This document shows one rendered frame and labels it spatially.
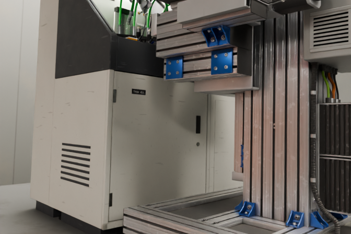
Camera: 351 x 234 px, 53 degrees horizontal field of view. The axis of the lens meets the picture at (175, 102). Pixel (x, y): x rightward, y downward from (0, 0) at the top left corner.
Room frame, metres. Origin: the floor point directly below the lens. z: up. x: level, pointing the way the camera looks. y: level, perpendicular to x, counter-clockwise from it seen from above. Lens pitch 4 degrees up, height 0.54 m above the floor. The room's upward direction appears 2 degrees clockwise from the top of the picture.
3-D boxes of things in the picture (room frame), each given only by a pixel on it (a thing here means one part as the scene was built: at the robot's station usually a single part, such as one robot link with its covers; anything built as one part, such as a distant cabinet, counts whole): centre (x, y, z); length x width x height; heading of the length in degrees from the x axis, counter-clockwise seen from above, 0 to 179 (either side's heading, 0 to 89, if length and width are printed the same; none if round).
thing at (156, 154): (1.83, 0.05, 0.44); 0.65 x 0.02 x 0.68; 133
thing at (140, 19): (2.37, 0.23, 1.20); 0.13 x 0.03 x 0.31; 133
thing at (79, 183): (2.04, 0.25, 0.39); 0.70 x 0.58 x 0.79; 133
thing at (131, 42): (1.84, 0.06, 0.87); 0.62 x 0.04 x 0.16; 133
